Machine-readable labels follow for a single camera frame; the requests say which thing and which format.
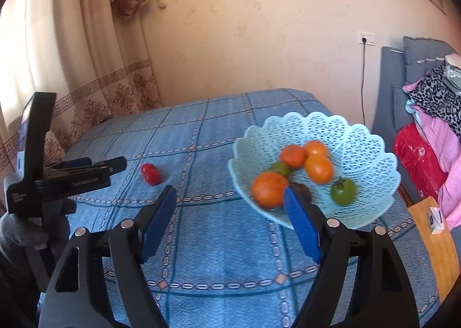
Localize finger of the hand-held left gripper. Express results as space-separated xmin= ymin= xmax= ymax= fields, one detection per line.
xmin=45 ymin=156 xmax=127 ymax=192
xmin=54 ymin=157 xmax=93 ymax=170

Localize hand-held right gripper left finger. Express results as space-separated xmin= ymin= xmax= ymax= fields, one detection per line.
xmin=38 ymin=185 xmax=178 ymax=328

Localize leopard print cloth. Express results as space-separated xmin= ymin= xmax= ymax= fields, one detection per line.
xmin=407 ymin=63 xmax=461 ymax=141

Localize dark wrinkled avocado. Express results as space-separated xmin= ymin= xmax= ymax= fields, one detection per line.
xmin=290 ymin=182 xmax=312 ymax=202

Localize beige patterned curtain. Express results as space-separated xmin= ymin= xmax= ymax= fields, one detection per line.
xmin=0 ymin=0 xmax=163 ymax=206

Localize blue patterned bedsheet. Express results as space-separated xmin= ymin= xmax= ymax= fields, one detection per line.
xmin=38 ymin=88 xmax=442 ymax=328

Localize grey bed headboard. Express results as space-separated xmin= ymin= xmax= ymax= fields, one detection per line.
xmin=371 ymin=46 xmax=407 ymax=202

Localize smooth light orange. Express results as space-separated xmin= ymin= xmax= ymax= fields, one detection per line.
xmin=305 ymin=154 xmax=334 ymax=185
xmin=305 ymin=140 xmax=330 ymax=158

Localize large green tomato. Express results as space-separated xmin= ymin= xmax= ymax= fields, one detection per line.
xmin=330 ymin=177 xmax=358 ymax=206

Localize grey cushion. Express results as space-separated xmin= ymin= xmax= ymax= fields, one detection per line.
xmin=392 ymin=36 xmax=454 ymax=130

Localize black power cable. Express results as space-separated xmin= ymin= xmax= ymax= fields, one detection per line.
xmin=360 ymin=40 xmax=367 ymax=125

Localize pile of clothes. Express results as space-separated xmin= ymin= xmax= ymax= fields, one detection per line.
xmin=403 ymin=83 xmax=461 ymax=231

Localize small white box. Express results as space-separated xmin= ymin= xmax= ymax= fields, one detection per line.
xmin=428 ymin=206 xmax=445 ymax=234

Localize wooden nightstand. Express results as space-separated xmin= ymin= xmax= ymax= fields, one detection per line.
xmin=407 ymin=196 xmax=461 ymax=305

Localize medium green tomato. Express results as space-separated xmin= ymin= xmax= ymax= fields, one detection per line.
xmin=271 ymin=161 xmax=292 ymax=179

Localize person's left hand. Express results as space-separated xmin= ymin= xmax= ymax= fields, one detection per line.
xmin=0 ymin=198 xmax=76 ymax=260

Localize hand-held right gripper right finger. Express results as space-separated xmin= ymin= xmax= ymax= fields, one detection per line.
xmin=283 ymin=187 xmax=420 ymax=328

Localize deep orange mandarin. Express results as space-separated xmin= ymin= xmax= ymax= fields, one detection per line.
xmin=251 ymin=171 xmax=290 ymax=209
xmin=280 ymin=144 xmax=307 ymax=170

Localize light blue lattice plastic basket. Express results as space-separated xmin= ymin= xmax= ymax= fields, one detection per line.
xmin=228 ymin=111 xmax=401 ymax=231

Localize pale folded cloth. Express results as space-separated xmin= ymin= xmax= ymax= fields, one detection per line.
xmin=445 ymin=54 xmax=461 ymax=93

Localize red cloth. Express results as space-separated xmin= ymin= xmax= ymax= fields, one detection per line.
xmin=393 ymin=123 xmax=449 ymax=206

